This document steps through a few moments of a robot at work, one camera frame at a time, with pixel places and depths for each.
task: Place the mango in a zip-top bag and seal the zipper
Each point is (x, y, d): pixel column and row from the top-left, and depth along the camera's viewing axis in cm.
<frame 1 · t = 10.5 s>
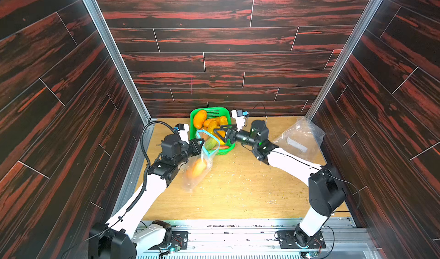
left hand: (205, 140, 76), fingers closed
right hand: (220, 125, 78), fingers open
clear zip-top bag blue zipper: (189, 184, 82), point 11 cm above the table
clear zip-top bag: (303, 138, 115), on the table
green yellow mango: (210, 143, 98), point 10 cm above the table
red mango bottom: (222, 146, 102), point 6 cm above the table

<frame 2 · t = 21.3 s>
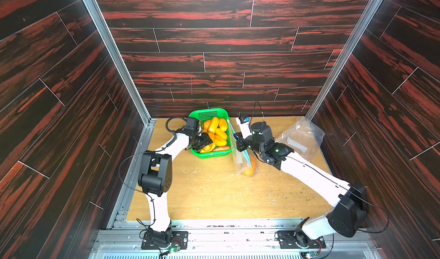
left hand: (211, 142, 97), fingers open
right hand: (239, 132, 79), fingers closed
clear zip-top bag blue zipper: (246, 161, 73), point 25 cm above the table
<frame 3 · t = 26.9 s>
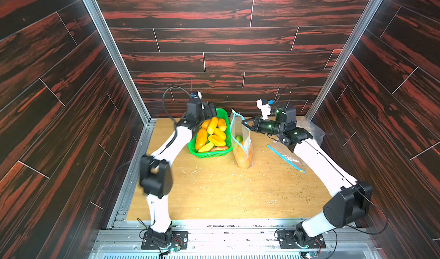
left hand: (211, 107, 90), fingers open
right hand: (244, 120, 76), fingers closed
clear zip-top bag blue zipper: (237, 126, 80), point 30 cm above the table
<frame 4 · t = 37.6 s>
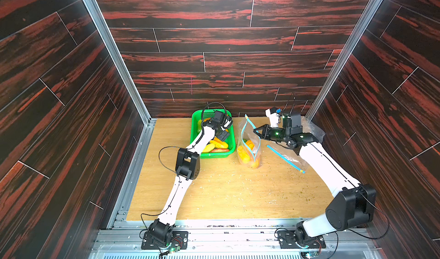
left hand: (221, 131, 111), fingers open
right hand: (257, 129, 82), fingers closed
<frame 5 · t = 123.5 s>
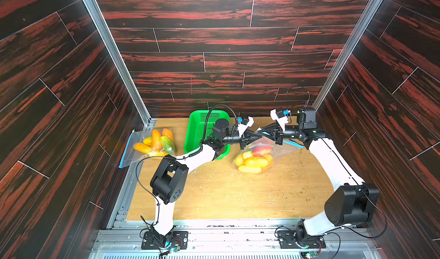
left hand: (260, 137, 76), fingers closed
right hand: (261, 129, 77), fingers closed
clear zip-top bag: (275, 150, 94), point 11 cm above the table
red mango bottom: (261, 150, 89), point 15 cm above the table
curved yellow mango: (250, 169, 89), point 9 cm above the table
yellow mango top right: (256, 161, 86), point 13 cm above the table
